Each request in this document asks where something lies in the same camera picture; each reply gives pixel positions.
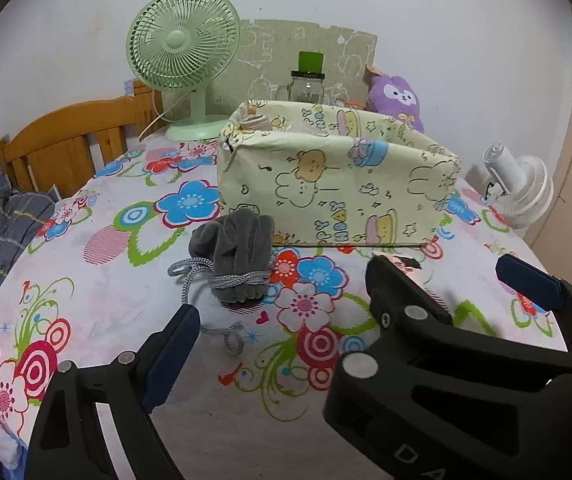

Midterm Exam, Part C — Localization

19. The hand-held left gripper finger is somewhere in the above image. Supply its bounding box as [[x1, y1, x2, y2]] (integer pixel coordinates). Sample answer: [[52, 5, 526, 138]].
[[22, 304, 201, 480]]

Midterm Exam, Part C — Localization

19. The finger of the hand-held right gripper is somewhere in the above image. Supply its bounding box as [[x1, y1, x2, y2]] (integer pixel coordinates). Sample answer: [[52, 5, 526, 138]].
[[333, 256, 454, 386], [496, 255, 572, 361]]

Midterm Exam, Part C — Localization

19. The grey glove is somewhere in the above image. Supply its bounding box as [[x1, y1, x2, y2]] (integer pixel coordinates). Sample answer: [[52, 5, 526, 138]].
[[188, 211, 277, 305]]

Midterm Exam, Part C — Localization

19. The cartoon printed storage box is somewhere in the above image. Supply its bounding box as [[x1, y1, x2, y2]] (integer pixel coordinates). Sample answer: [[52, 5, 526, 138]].
[[216, 100, 462, 248]]

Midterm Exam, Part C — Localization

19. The floral tablecloth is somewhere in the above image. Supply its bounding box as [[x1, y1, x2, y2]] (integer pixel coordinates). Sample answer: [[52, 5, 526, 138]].
[[0, 132, 569, 471]]

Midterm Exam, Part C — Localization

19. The white floor fan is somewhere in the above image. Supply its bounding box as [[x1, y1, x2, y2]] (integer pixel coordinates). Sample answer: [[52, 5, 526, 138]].
[[480, 143, 554, 231]]

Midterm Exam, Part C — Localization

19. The purple plush rabbit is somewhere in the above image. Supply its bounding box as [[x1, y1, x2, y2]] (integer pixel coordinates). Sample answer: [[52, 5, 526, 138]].
[[366, 65, 425, 133]]

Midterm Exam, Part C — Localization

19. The grey plaid bedding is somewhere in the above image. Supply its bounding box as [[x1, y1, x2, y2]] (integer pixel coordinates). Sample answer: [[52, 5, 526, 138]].
[[0, 175, 59, 331]]

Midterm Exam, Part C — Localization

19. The wooden bed headboard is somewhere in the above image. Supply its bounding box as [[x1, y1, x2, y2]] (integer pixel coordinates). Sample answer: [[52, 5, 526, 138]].
[[0, 81, 164, 193]]

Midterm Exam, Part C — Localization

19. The green printed board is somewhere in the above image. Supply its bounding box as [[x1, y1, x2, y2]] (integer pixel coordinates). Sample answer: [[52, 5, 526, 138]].
[[238, 19, 379, 107]]

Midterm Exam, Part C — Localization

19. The green desk fan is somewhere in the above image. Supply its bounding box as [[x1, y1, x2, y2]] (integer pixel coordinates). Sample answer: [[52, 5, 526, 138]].
[[126, 0, 241, 141]]

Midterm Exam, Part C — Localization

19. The grey cord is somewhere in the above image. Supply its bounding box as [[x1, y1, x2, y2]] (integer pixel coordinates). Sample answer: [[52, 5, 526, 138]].
[[167, 257, 273, 356]]

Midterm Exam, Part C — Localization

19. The black fan cable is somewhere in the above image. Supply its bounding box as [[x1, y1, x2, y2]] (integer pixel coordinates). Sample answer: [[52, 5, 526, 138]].
[[483, 180, 509, 206]]

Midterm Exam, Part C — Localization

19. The white fan cord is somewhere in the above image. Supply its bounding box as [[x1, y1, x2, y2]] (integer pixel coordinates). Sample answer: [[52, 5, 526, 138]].
[[137, 91, 174, 142]]

